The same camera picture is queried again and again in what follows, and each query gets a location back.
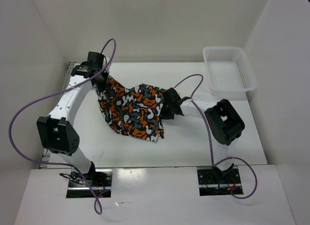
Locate orange grey camouflage shorts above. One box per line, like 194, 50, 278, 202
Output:
95, 76, 165, 142

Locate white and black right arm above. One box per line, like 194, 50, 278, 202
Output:
161, 88, 245, 183

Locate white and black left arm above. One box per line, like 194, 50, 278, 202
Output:
37, 52, 109, 186

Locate white perforated plastic basket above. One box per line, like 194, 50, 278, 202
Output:
202, 46, 257, 95

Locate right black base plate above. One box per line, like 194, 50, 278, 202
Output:
197, 166, 244, 196

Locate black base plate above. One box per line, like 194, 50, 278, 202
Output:
66, 168, 113, 198
197, 166, 244, 196

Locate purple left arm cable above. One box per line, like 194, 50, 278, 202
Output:
8, 38, 117, 215

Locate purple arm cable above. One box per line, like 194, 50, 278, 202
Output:
173, 74, 258, 199
8, 38, 117, 215

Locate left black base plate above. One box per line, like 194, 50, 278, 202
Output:
66, 168, 113, 198

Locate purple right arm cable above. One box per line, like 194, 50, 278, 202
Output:
173, 74, 258, 199

